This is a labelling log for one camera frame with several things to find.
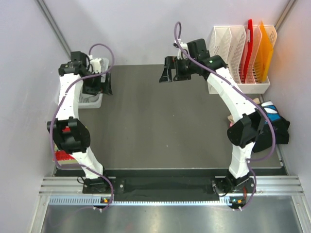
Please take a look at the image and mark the white slotted cable duct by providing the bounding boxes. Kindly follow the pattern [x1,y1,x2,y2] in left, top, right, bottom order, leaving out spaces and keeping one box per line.
[49,196,242,206]

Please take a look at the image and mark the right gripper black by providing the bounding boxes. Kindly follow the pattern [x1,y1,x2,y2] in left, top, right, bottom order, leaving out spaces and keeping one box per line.
[159,56,197,83]

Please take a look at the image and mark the red illustrated book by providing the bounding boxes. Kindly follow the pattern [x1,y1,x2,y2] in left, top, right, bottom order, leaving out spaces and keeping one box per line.
[54,145,78,166]

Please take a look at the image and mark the orange plastic folder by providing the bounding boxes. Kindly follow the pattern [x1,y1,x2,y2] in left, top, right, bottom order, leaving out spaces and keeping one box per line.
[254,21,274,83]

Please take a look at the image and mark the white file organizer rack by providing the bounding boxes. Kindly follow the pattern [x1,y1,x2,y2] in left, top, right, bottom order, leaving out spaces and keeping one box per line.
[208,26,270,94]

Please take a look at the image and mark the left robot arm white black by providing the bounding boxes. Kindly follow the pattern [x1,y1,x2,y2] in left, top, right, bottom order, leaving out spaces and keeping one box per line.
[47,51,113,194]

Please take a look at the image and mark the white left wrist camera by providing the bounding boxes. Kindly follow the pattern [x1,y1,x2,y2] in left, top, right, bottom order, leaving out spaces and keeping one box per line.
[88,55,104,74]

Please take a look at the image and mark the beige t shirt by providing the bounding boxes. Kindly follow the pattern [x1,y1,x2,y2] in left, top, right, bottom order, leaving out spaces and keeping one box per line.
[227,98,260,123]

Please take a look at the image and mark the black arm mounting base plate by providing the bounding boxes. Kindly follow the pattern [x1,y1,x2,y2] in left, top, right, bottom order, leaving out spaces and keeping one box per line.
[82,176,256,195]

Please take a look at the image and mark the white plastic mesh basket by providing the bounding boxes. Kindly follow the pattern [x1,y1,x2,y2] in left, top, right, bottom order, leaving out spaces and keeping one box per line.
[58,58,109,109]

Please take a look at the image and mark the black daisy print t shirt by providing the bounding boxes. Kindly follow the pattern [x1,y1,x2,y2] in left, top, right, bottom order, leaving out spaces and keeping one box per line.
[252,101,290,153]

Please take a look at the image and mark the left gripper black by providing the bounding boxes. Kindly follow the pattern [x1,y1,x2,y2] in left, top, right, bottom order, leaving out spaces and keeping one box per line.
[83,70,112,96]

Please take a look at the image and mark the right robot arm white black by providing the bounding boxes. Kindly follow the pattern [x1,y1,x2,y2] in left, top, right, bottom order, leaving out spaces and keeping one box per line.
[159,39,265,193]

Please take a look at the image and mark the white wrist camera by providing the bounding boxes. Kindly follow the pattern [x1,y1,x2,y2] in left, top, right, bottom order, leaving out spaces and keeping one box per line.
[88,55,104,74]
[173,39,189,60]

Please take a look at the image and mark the red plastic folder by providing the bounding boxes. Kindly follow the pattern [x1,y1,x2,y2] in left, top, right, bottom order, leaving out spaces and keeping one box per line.
[240,19,253,83]

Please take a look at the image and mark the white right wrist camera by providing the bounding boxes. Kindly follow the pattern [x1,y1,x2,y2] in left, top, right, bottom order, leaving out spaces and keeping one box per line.
[173,39,189,60]

